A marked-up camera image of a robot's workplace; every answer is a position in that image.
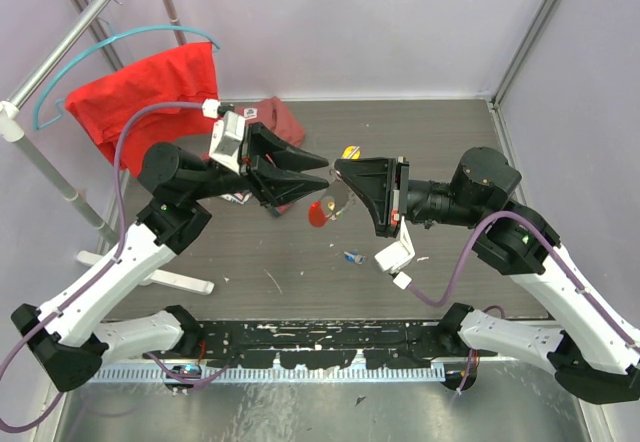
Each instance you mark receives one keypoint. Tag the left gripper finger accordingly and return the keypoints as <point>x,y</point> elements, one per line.
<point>267,145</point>
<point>277,188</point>

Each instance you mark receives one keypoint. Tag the bright red cloth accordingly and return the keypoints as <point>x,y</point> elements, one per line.
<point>103,107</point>

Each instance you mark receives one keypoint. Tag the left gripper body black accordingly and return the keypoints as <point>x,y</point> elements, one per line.
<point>245,165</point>

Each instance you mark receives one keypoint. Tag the grey slotted cable duct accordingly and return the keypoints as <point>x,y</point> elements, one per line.
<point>356,373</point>

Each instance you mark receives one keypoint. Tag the aluminium frame post right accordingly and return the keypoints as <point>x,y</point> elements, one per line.
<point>533,33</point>

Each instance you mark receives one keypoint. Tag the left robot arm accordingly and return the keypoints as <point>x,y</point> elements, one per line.
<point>68,334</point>

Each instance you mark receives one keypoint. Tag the blue tag key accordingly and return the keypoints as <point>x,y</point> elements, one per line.
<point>354,257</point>

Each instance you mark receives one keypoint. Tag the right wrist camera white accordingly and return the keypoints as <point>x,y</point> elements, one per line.
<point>395,257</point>

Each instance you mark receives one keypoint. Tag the metal key organizer red handle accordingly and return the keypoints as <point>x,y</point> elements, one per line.
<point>333,203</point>

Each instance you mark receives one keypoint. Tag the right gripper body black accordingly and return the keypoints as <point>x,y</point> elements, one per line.
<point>400,194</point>

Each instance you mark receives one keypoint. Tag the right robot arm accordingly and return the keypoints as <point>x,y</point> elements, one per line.
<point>593,353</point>

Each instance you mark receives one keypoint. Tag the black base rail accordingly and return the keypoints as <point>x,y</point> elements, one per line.
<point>321,344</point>

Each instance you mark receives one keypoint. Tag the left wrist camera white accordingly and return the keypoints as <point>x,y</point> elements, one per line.
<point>227,134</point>

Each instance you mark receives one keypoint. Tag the dusty red shirt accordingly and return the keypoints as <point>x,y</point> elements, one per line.
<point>276,117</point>

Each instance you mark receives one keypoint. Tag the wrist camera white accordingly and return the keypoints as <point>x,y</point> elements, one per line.
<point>395,257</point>
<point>227,134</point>

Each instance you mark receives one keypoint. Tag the yellow tag key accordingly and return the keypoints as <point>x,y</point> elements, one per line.
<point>351,153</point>

